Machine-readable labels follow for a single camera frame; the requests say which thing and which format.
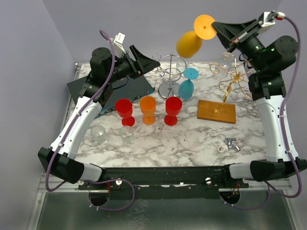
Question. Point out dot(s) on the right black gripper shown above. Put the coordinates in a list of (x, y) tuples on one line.
[(227, 31)]

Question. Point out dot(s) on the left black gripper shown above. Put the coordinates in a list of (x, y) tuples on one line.
[(141, 65)]

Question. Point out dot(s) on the clear ribbed wine glass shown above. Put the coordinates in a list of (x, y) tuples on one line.
[(224, 65)]

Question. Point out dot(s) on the orange wine glass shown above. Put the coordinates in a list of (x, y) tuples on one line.
[(148, 108)]

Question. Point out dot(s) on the yellow wine glass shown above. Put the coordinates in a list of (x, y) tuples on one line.
[(190, 42)]

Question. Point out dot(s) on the red wine glass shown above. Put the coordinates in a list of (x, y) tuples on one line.
[(173, 106), (124, 109)]

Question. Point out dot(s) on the blue wine glass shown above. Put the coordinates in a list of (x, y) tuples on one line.
[(186, 88)]

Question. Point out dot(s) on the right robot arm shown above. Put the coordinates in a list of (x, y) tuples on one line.
[(269, 94)]

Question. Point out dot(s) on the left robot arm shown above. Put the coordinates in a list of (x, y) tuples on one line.
[(59, 158)]

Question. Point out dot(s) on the clear glass on silver rack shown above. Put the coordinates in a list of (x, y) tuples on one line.
[(182, 64)]

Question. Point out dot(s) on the clear glass tumbler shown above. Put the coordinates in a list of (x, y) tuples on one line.
[(99, 134)]

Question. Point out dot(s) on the chrome faucet tap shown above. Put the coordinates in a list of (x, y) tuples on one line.
[(230, 144)]

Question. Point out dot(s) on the silver wire glass rack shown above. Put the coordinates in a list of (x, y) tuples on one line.
[(169, 75)]

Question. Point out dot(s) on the black network switch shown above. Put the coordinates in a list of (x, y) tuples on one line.
[(127, 88)]

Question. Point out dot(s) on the gold wire glass rack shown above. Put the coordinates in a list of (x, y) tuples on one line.
[(223, 111)]

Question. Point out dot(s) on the black mounting rail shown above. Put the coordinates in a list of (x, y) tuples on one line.
[(170, 182)]

